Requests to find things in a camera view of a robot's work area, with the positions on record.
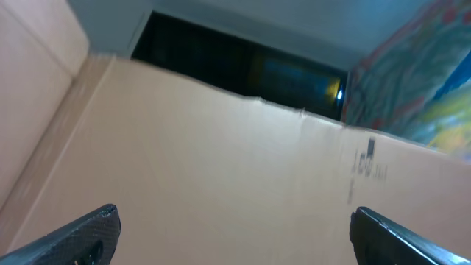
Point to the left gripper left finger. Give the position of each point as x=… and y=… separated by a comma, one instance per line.
x=90, y=239

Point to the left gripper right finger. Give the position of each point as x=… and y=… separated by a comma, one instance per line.
x=378, y=240

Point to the cardboard barrier panel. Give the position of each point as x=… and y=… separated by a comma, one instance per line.
x=199, y=176

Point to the colourful patterned cloth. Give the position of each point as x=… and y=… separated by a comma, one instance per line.
x=416, y=85

